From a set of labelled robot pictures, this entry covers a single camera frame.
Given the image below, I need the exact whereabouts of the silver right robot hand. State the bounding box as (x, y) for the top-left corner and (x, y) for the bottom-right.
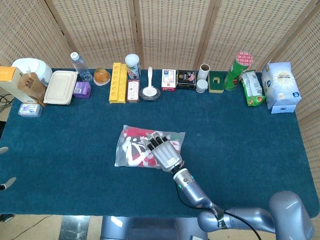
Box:
(143, 132), (185, 174)

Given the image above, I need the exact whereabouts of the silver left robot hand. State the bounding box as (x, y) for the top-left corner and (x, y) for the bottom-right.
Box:
(0, 146), (17, 191)

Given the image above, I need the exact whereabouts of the red white patterned garment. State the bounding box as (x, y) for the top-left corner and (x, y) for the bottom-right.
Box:
(122, 126), (183, 170)

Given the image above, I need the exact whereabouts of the frosted plastic zip bag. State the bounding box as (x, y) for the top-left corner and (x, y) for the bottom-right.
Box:
(114, 124), (186, 171)

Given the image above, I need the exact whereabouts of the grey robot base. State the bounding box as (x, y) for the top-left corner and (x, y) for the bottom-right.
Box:
(99, 216), (209, 240)

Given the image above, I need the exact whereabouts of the green snack bag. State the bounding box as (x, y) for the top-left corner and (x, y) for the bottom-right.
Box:
(240, 70), (266, 107)

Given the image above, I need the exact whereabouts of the white rice spoon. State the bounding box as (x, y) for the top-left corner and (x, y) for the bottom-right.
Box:
(141, 66), (156, 97)

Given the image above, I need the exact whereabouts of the blue tablecloth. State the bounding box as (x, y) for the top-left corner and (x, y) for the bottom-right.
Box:
(0, 68), (316, 218)

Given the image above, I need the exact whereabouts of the dark red pink-label box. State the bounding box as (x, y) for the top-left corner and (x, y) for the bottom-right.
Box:
(126, 79), (141, 103)

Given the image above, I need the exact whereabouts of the red white small box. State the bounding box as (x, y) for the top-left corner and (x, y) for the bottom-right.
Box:
(161, 69), (177, 92)

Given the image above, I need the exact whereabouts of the small white jar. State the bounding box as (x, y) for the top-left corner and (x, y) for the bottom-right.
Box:
(195, 79), (209, 94)

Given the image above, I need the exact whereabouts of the black printed box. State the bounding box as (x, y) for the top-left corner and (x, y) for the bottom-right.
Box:
(176, 69), (197, 91)

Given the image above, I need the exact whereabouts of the yellow plastic egg tray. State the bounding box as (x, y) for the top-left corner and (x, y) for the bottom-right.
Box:
(108, 62), (128, 105)

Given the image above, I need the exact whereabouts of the green yellow sponge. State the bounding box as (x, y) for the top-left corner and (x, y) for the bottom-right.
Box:
(207, 70), (225, 94)

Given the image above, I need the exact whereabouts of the white paper roll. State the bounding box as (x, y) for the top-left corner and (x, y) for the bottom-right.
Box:
(197, 63), (210, 82)

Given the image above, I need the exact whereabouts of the white green printed can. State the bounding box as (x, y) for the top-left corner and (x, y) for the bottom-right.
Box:
(124, 53), (142, 81)

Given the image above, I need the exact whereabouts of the brown paper pouch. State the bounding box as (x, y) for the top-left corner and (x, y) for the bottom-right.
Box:
(16, 72), (48, 108)

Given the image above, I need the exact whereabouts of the orange beige carton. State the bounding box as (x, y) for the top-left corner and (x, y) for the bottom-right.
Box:
(0, 66), (32, 104)

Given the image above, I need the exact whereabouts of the orange jelly cup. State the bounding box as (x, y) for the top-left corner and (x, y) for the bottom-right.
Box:
(93, 67), (112, 87)

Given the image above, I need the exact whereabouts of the beige lidded lunch box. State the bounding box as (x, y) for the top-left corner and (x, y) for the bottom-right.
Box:
(43, 70), (79, 106)

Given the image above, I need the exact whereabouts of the small purple box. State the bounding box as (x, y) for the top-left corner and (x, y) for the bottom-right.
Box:
(73, 81), (92, 100)

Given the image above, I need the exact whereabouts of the green chips tube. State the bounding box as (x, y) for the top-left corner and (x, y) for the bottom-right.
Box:
(223, 51), (254, 91)

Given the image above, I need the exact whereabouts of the white rounded appliance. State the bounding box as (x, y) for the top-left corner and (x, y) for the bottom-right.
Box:
(11, 57), (53, 87)

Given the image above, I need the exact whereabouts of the woven folding screen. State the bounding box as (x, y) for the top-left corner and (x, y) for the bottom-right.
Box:
(0, 0), (320, 178)

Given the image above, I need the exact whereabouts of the clear plastic water bottle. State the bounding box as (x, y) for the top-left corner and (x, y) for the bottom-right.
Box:
(70, 51), (94, 83)

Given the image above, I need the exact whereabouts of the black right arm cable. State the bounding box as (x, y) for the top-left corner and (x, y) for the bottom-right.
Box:
(176, 184), (262, 240)

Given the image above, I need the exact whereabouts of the thin black floor cable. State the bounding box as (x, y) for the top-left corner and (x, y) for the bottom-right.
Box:
(11, 214), (53, 240)

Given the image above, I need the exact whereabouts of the black floor cables bundle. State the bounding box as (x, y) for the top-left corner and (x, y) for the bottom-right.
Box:
(0, 93), (15, 113)

